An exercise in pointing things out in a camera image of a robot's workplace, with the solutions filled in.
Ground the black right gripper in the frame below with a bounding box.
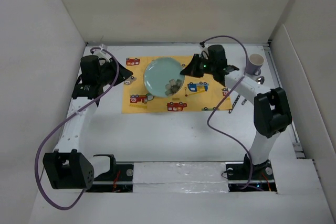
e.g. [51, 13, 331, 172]
[180, 54, 215, 78]

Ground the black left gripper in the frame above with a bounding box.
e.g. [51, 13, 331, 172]
[97, 57, 132, 87]

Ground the yellow car print cloth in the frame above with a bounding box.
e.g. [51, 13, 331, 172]
[122, 57, 229, 113]

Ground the green floral plate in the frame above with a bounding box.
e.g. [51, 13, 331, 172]
[143, 57, 185, 98]

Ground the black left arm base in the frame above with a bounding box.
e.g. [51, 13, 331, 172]
[86, 163, 134, 193]

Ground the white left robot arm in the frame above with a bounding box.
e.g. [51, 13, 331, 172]
[43, 55, 133, 189]

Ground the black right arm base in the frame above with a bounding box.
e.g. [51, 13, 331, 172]
[221, 162, 277, 193]

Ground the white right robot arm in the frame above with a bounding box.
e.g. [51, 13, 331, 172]
[181, 42, 292, 179]

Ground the purple mug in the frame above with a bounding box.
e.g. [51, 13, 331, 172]
[245, 54, 265, 76]

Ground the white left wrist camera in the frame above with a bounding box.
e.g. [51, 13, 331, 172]
[90, 44, 110, 61]

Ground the metal fork black handle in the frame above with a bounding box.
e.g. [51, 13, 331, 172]
[228, 94, 241, 114]

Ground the metal spoon black handle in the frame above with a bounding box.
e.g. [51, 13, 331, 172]
[241, 76, 265, 105]

